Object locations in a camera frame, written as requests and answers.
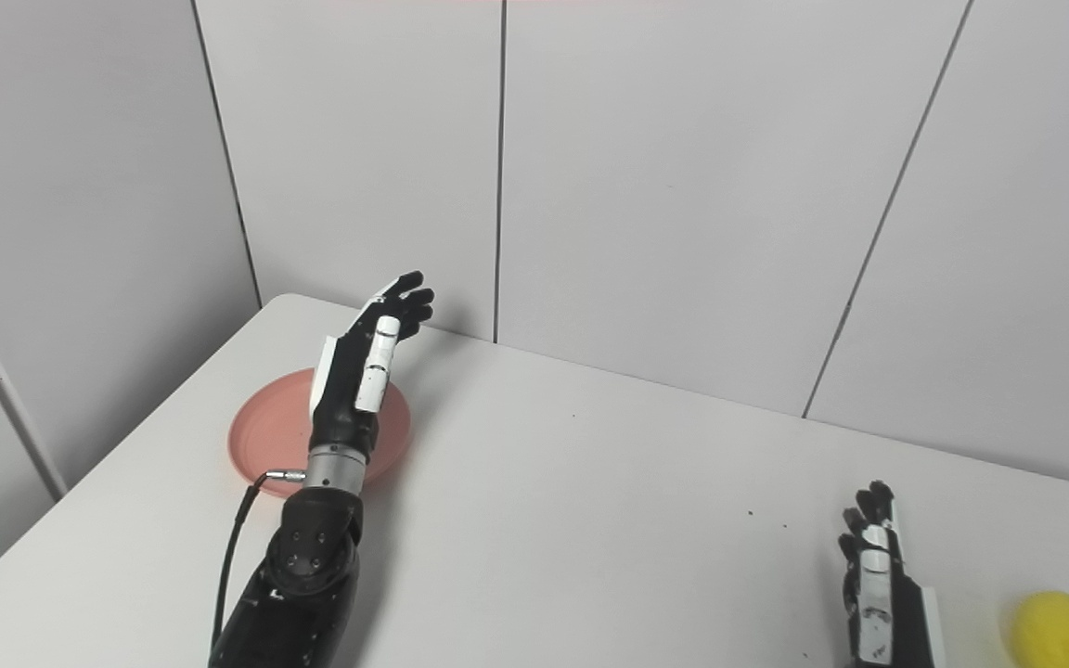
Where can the yellow lemon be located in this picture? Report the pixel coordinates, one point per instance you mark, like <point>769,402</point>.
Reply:
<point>1059,635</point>

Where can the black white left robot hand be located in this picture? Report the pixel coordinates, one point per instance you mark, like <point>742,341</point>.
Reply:
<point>344,390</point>

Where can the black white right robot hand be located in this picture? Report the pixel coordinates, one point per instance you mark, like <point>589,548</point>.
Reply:
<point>887,603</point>

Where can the pink round plate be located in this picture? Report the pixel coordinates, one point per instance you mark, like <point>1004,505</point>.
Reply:
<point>270,431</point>

